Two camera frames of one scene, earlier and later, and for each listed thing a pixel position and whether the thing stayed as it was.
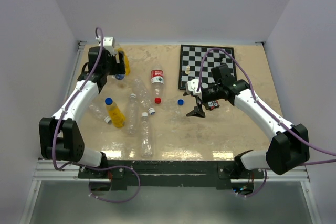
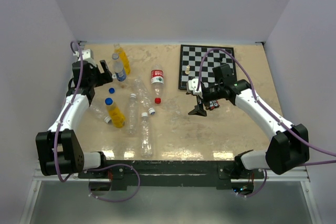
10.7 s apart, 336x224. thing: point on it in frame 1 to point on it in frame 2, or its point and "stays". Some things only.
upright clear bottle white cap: (132, 115) stays
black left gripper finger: (121, 63) to (108, 75)
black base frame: (120, 172) stays
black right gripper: (198, 110) stays
